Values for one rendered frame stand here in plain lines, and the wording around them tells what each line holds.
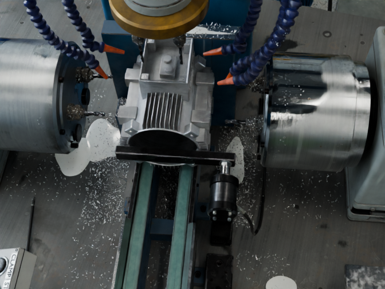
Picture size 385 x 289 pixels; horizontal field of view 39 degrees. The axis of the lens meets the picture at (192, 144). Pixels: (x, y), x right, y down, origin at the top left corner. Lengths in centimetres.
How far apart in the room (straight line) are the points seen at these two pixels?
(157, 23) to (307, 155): 40
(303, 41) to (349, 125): 60
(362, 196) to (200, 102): 41
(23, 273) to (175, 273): 31
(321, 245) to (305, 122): 36
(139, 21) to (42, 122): 32
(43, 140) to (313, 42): 85
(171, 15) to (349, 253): 70
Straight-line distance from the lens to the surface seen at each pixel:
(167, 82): 109
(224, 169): 111
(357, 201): 127
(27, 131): 115
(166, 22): 93
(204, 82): 117
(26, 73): 114
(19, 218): 139
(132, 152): 114
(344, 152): 110
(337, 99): 107
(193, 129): 109
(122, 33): 118
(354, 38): 166
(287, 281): 127
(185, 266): 114
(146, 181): 123
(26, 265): 106
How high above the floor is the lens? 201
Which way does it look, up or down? 60 degrees down
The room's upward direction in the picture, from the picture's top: 3 degrees counter-clockwise
